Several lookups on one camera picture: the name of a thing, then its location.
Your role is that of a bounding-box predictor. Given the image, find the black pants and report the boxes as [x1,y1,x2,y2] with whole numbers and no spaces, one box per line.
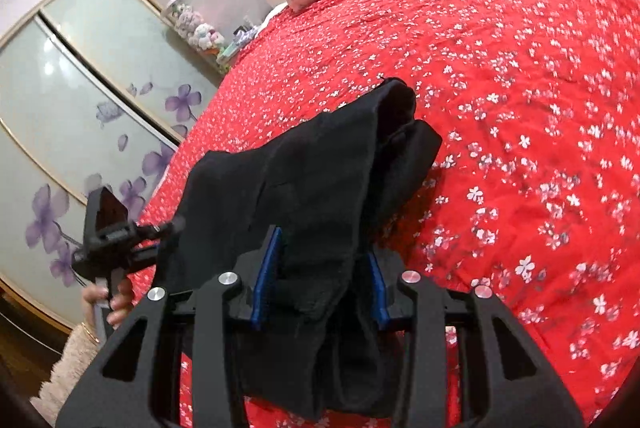
[155,77,443,421]

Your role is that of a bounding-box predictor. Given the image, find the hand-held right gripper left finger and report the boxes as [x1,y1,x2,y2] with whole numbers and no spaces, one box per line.
[55,225,286,428]

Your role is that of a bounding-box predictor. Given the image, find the person's left hand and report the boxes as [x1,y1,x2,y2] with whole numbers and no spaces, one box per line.
[80,278,136,328]

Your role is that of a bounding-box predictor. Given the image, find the red floral bedspread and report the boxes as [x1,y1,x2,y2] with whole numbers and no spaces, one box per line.
[135,0,640,428]

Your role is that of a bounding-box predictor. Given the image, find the stuffed toys on shelf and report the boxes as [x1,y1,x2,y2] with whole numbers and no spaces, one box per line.
[164,19,238,75]

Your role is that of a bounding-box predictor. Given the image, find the person's left forearm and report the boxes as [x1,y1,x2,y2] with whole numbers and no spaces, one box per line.
[79,305,108,345]

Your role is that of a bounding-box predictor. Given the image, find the glass jar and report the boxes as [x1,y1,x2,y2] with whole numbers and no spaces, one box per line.
[162,0,187,30]

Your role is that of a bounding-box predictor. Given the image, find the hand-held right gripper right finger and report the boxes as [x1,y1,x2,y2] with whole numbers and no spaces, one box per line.
[365,250,586,428]

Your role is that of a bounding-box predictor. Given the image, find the white plush toy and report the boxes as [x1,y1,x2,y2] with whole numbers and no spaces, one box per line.
[192,24,226,55]

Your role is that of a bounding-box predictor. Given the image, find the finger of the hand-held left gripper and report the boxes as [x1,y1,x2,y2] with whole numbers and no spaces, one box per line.
[125,245,164,275]
[134,215,187,242]

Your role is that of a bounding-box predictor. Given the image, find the flower-print sliding wardrobe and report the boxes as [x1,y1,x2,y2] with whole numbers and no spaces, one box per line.
[0,0,226,340]

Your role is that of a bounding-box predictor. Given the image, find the lilac plush toy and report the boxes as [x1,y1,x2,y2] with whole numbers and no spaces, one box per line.
[176,5,205,40]

